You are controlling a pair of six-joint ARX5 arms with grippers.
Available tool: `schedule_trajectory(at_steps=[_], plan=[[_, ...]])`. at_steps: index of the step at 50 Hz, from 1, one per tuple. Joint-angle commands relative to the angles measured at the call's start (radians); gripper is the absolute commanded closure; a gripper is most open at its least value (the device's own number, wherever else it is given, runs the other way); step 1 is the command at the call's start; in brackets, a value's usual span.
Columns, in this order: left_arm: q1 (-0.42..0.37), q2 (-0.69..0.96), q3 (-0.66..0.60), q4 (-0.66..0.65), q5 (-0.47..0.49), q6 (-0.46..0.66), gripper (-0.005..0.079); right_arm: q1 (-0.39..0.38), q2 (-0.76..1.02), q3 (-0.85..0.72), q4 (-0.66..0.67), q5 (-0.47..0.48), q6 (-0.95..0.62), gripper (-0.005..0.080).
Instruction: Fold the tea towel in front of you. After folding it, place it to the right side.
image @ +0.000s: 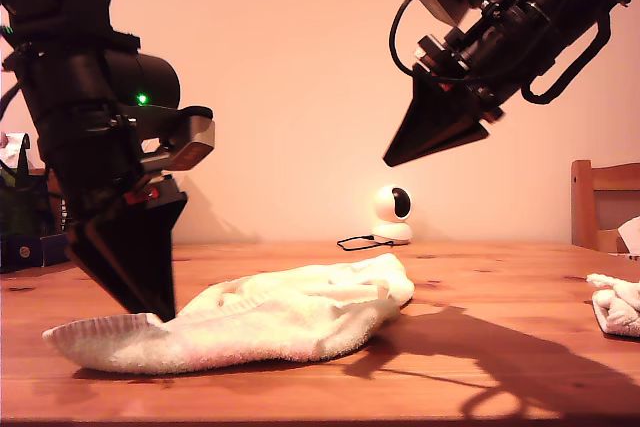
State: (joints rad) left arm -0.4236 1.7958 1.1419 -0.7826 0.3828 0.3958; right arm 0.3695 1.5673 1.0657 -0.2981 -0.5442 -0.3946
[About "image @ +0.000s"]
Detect black security camera cable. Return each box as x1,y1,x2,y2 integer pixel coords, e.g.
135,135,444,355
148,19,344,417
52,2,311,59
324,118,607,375
335,233,396,252

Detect camera thin black cable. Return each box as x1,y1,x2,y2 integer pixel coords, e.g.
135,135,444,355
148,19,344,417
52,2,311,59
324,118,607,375
388,0,481,83

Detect dark blue box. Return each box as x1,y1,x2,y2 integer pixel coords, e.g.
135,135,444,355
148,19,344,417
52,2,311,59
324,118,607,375
0,234,71,274

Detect arm thick black cable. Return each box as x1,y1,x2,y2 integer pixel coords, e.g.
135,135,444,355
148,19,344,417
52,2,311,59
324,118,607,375
521,14,612,106

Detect beige fluffy tea towel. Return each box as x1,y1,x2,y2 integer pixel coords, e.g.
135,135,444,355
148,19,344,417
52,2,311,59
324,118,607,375
585,272,640,338

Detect wooden chair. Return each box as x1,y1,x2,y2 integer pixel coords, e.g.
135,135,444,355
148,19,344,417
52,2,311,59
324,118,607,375
571,159,640,254

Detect dark green paper bag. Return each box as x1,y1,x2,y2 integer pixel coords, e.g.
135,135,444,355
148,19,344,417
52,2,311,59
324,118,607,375
0,136,56,238

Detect white round security camera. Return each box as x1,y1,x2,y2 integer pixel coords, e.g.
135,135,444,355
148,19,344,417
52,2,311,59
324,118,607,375
368,184,414,247

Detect white towel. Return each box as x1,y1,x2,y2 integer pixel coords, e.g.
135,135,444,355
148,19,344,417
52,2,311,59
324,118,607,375
42,252,416,376

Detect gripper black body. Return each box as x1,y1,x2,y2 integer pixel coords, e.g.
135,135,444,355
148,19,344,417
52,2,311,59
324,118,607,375
413,0,576,123
47,131,189,248

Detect white tissue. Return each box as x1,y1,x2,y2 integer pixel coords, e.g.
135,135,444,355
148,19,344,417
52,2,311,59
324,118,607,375
0,131,31,168

